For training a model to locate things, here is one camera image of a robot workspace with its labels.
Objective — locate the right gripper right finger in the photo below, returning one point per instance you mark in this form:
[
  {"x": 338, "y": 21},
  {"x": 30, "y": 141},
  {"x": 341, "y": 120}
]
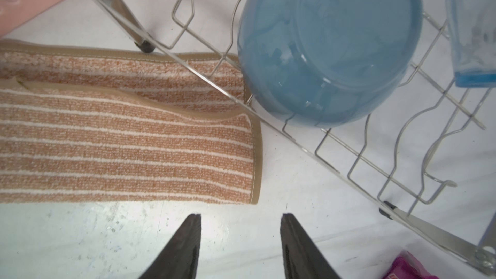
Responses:
[{"x": 302, "y": 258}]

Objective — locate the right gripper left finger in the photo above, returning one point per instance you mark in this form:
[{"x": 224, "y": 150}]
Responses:
[{"x": 179, "y": 258}]

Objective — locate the brown striped square dishcloth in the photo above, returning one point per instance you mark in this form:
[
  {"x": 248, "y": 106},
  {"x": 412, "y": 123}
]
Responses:
[{"x": 83, "y": 125}]

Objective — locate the purple tissue pack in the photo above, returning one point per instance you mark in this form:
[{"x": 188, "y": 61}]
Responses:
[{"x": 406, "y": 266}]

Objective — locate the metal two-tier dish rack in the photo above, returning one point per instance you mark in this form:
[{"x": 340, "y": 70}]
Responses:
[{"x": 403, "y": 164}]

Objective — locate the blue bowl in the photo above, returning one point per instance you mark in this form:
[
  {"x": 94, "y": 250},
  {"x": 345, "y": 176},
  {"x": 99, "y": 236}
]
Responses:
[{"x": 326, "y": 62}]

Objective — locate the clear blue glass cup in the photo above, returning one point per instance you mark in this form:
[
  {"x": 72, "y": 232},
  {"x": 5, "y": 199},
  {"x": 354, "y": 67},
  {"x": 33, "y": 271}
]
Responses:
[{"x": 471, "y": 25}]

